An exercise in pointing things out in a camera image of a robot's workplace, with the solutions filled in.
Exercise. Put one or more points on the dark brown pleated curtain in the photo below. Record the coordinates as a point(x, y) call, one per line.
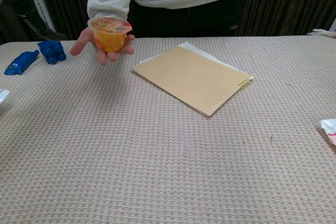
point(76, 11)
point(286, 1)

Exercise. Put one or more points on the white foil packet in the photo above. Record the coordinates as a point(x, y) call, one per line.
point(3, 96)

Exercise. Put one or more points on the clear plastic bag pink print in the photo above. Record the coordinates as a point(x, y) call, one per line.
point(329, 132)

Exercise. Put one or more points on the blue toy block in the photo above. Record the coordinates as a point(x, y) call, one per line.
point(51, 51)

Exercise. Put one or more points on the orange fruit jelly cup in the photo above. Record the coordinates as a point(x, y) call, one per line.
point(110, 40)

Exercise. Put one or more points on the person's right hand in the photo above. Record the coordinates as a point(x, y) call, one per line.
point(84, 41)

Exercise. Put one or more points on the long blue snack packet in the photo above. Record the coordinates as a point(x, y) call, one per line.
point(22, 62)

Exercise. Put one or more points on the beige woven tablecloth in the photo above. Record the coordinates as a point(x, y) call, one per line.
point(131, 169)

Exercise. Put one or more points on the white metal frame bar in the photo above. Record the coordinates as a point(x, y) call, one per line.
point(44, 11)

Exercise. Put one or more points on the tan spiral notebook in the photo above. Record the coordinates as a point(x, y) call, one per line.
point(191, 77)

